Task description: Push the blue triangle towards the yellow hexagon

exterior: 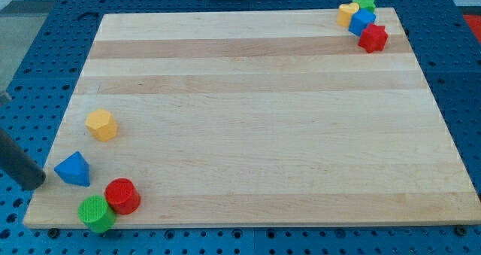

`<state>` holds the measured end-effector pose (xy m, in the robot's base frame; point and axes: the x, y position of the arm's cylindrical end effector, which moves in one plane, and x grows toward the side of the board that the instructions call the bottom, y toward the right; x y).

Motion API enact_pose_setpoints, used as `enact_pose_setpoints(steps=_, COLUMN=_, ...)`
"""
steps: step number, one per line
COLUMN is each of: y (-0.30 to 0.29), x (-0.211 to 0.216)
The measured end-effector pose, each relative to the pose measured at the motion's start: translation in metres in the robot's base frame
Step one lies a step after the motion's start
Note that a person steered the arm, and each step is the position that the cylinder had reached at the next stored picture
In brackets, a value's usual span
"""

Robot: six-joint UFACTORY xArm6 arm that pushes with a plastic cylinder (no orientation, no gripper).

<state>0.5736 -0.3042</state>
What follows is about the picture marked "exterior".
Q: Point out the blue triangle block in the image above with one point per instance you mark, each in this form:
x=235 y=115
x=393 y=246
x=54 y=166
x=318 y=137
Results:
x=74 y=170

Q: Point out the green cylinder block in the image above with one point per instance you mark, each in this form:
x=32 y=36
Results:
x=95 y=213

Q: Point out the yellow heart block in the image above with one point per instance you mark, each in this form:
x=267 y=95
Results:
x=345 y=13

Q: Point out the blue cube block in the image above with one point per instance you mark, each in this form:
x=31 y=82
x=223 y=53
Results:
x=360 y=21

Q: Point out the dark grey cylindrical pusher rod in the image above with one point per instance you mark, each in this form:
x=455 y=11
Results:
x=16 y=163

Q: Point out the red star block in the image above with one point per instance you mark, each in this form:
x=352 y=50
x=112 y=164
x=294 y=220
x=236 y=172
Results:
x=373 y=38

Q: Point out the red cylinder block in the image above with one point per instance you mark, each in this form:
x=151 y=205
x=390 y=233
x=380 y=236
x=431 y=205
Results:
x=122 y=195

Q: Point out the yellow hexagon block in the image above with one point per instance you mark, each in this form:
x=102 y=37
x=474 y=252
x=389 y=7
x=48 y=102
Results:
x=101 y=125

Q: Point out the light wooden board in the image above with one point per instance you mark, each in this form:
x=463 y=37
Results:
x=258 y=118

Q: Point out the green star block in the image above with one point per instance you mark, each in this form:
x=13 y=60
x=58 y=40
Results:
x=368 y=5

